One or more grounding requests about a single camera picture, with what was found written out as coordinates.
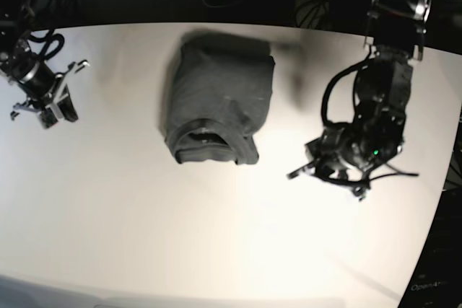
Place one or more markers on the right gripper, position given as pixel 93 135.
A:
pixel 47 92

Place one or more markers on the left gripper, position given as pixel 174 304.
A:
pixel 317 169

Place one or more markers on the grey T-shirt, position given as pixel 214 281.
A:
pixel 218 97

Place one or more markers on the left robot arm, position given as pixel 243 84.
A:
pixel 347 153

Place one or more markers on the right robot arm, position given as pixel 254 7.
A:
pixel 19 44

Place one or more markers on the black OpenArm base box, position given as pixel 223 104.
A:
pixel 436 280

